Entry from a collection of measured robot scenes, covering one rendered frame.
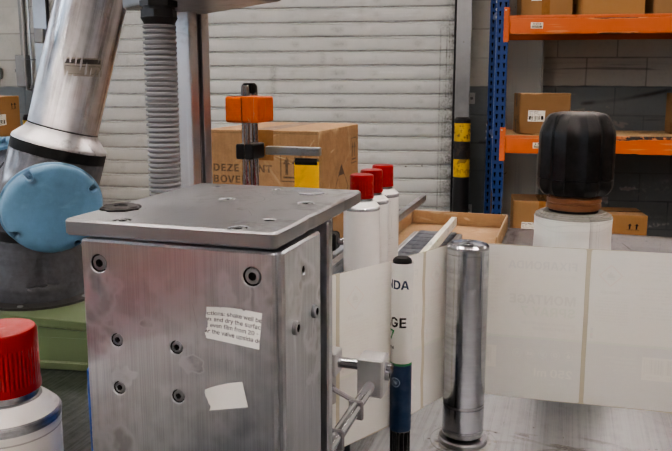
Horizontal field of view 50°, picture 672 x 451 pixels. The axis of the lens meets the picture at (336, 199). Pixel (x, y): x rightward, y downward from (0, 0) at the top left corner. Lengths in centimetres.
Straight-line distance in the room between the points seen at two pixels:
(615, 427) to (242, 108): 51
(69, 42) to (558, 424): 69
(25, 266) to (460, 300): 65
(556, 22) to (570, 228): 370
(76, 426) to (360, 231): 43
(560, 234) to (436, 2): 440
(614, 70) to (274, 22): 240
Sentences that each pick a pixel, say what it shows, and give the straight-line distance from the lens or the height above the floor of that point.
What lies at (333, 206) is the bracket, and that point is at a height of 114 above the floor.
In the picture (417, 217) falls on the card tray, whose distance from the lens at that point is 198.
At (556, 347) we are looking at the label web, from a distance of 70.
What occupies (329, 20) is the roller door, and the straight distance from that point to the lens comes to 521.
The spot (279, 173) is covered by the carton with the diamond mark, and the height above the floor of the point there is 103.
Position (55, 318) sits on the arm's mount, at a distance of 104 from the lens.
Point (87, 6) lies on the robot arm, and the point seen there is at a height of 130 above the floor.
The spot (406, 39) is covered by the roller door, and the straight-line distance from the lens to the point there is 515.
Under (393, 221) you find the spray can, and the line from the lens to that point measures 112.
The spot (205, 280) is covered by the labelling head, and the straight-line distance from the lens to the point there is 33.
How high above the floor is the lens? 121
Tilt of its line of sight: 9 degrees down
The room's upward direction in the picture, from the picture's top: straight up
